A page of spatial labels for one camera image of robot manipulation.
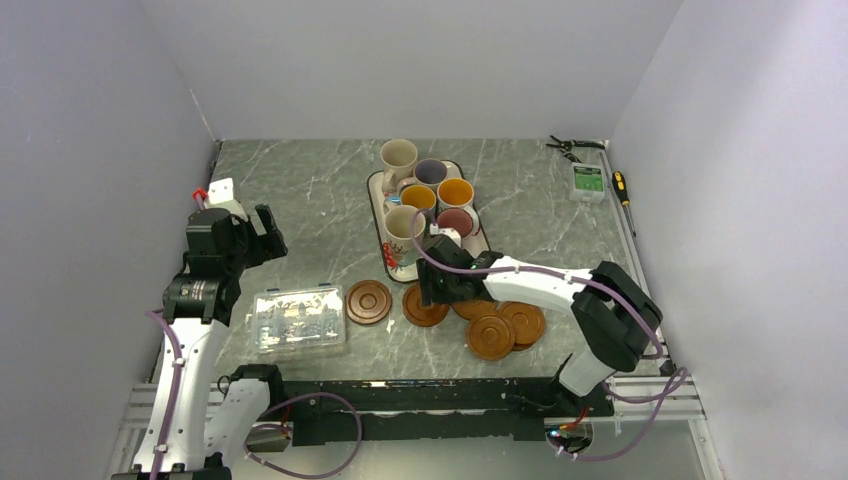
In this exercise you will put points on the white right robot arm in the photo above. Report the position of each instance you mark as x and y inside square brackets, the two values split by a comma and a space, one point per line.
[617, 319]

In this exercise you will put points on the black pliers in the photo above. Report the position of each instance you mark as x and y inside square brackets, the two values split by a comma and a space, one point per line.
[566, 147]

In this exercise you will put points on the white mug orange inside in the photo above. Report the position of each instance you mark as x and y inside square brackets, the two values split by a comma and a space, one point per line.
[455, 193]

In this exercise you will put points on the clear plastic parts box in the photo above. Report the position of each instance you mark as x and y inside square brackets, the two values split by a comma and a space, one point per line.
[300, 322]

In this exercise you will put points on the cream mug outside tray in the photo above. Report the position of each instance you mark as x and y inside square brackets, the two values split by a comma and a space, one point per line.
[399, 157]

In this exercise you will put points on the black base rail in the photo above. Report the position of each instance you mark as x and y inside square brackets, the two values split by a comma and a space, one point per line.
[325, 411]

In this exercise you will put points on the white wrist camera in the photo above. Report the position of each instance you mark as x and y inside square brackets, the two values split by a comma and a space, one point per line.
[220, 194]
[450, 233]

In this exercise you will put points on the blue mug yellow inside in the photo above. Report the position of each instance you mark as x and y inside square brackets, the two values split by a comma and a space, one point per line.
[400, 207]

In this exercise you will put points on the white green electronic device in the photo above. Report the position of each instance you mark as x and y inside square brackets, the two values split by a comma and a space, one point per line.
[586, 183]

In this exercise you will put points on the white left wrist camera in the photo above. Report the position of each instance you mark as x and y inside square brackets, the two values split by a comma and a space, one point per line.
[220, 194]

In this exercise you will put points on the cream patterned mug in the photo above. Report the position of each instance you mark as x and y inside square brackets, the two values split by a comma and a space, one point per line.
[399, 248]

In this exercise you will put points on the grey purple mug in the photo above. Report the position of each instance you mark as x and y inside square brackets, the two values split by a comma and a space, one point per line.
[428, 172]

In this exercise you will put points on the pink mug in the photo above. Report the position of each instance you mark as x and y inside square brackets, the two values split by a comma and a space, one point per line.
[466, 221]

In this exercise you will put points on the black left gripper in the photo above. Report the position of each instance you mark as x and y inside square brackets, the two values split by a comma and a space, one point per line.
[265, 246]

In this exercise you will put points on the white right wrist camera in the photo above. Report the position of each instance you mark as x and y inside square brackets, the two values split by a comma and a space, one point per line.
[450, 233]

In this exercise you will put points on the brown wooden coaster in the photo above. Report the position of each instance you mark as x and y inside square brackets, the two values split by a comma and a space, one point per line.
[368, 302]
[490, 337]
[528, 321]
[522, 347]
[417, 313]
[472, 309]

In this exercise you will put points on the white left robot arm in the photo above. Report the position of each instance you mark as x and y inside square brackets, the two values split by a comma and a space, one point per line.
[183, 440]

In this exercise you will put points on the yellow black screwdriver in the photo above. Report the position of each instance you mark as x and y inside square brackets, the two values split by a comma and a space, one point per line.
[619, 186]

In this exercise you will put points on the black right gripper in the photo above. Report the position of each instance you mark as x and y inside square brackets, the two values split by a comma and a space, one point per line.
[427, 284]

